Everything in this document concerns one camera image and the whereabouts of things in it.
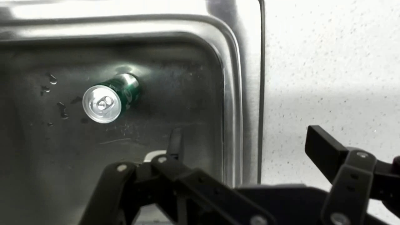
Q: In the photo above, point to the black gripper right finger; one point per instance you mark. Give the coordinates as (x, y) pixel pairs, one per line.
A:
(354, 179)

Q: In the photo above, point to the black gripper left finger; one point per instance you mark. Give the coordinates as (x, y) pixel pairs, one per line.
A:
(182, 192)

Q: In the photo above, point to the green soda can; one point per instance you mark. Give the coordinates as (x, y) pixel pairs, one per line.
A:
(104, 102)

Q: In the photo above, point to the stainless steel double sink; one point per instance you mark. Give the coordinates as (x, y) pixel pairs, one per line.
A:
(166, 83)

